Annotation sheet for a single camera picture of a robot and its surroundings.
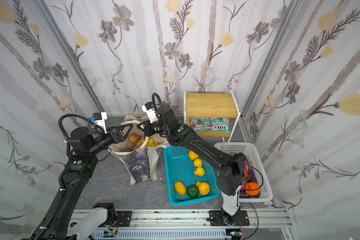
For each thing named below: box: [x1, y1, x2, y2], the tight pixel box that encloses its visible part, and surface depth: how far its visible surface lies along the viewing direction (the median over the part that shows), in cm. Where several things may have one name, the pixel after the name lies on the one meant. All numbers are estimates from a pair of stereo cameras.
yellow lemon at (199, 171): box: [194, 167, 205, 177], surface depth 89 cm
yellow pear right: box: [196, 181, 210, 196], surface depth 81 cm
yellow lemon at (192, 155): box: [189, 150, 199, 161], surface depth 94 cm
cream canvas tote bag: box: [107, 114, 170, 185], surface depth 79 cm
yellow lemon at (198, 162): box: [194, 158, 203, 168], surface depth 92 cm
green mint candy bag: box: [210, 117, 232, 133], surface depth 93 cm
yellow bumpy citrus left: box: [174, 181, 187, 196], surface depth 82 cm
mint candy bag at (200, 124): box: [190, 117, 211, 132], surface depth 94 cm
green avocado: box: [186, 184, 199, 199], surface depth 80 cm
